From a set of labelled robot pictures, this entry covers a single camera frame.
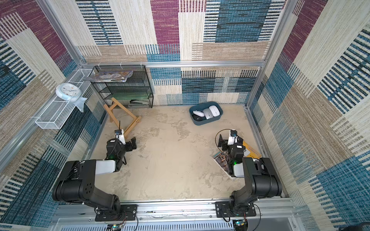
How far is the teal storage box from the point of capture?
1097 mm

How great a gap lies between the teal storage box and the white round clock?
70cm

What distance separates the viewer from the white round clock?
737 mm
